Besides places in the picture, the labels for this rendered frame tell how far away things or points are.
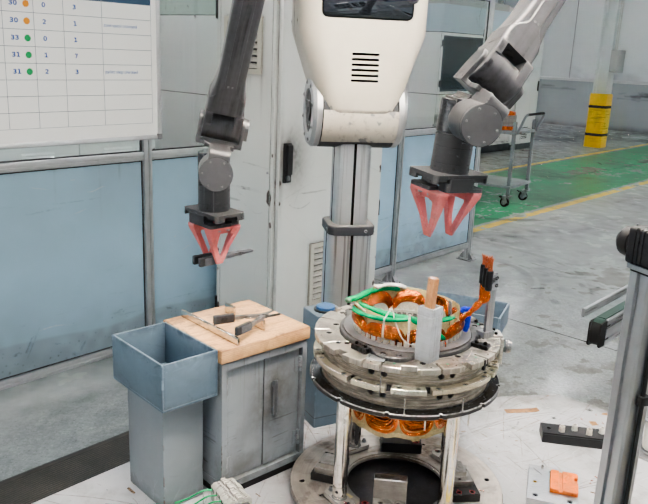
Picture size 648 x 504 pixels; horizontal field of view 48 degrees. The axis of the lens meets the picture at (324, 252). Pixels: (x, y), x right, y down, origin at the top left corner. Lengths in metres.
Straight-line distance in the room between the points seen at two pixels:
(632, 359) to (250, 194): 2.86
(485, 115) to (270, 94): 2.46
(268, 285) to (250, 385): 2.25
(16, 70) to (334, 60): 1.85
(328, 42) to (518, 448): 0.93
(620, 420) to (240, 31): 0.77
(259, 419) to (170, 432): 0.17
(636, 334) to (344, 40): 0.97
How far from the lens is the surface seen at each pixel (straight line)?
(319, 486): 1.39
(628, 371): 0.87
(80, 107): 3.34
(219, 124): 1.29
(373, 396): 1.20
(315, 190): 3.62
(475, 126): 1.00
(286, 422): 1.43
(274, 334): 1.33
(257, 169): 3.51
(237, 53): 1.22
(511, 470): 1.55
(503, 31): 1.10
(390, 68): 1.62
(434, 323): 1.15
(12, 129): 3.21
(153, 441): 1.34
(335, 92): 1.60
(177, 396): 1.25
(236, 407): 1.34
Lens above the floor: 1.56
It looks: 15 degrees down
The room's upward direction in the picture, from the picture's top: 2 degrees clockwise
